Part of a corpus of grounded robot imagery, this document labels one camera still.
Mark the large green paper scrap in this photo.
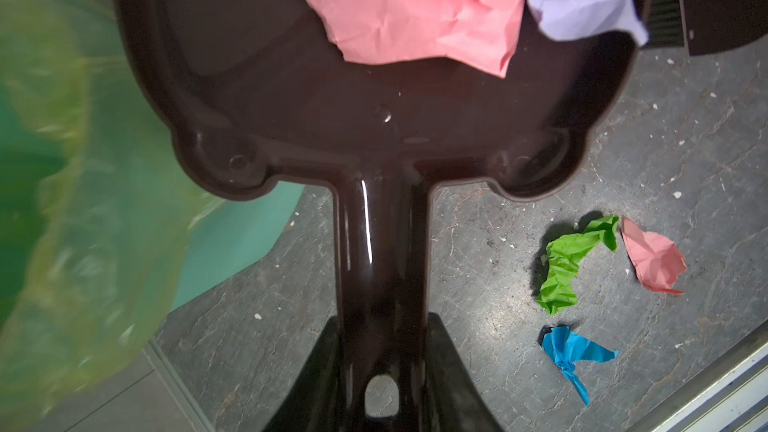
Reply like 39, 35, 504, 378
536, 215, 619, 316

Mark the dark brown hand brush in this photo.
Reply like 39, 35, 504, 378
645, 0, 767, 56

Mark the pink paper scrap right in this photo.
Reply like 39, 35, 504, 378
306, 0, 525, 78

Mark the blue paper scrap front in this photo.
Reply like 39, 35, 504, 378
540, 326, 619, 406

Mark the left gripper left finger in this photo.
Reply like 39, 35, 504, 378
263, 317, 344, 432

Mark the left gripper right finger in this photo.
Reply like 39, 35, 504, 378
425, 312, 503, 432

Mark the pink paper scrap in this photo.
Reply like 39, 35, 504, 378
621, 217, 687, 295
306, 0, 525, 78

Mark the pink paper scrap front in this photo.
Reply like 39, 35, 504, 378
621, 217, 687, 295

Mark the green trash bin with liner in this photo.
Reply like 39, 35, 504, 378
1, 0, 303, 431

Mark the aluminium mounting rail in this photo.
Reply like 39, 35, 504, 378
630, 323, 767, 432

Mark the dark brown dustpan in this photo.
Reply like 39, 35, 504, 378
114, 0, 636, 431

